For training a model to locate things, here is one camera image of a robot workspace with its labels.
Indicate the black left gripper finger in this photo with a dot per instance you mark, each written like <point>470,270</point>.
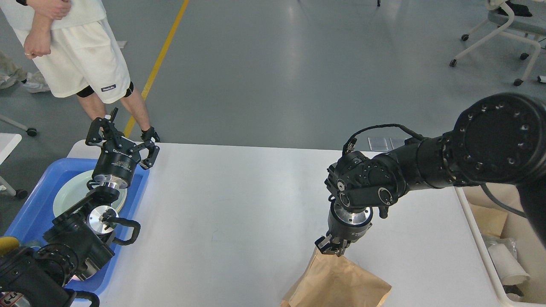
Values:
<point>103,129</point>
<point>149,138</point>

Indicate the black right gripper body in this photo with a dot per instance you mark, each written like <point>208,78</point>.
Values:
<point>345,225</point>

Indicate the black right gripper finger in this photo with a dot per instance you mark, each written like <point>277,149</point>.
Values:
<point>328,245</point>
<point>340,247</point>

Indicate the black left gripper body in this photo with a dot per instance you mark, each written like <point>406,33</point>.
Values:
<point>116,164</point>

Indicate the brown paper bag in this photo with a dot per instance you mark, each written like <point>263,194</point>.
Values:
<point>331,281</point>
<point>490,221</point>

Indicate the green plate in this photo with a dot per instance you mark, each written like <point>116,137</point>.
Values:
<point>71,192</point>

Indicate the white paper cup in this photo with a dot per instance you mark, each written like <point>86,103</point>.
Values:
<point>509,271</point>

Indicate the foil large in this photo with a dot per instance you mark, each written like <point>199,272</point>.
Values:
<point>510,243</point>

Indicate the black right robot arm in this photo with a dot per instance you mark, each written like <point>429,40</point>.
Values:
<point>499,139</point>

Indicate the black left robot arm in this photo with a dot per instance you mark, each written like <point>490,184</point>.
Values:
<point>79,242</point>

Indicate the white side table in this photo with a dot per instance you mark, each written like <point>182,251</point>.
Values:
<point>8,143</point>

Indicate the person in white shorts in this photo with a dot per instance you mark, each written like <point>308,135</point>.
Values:
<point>73,46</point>

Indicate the blue plastic tray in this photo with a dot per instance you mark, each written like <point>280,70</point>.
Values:
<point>36,215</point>

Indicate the person in beige trousers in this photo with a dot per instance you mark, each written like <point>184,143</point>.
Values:
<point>11,74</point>

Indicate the teal mug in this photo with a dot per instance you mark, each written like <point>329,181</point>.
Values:
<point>8,244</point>

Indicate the white plastic bin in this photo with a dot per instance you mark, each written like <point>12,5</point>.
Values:
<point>530,251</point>

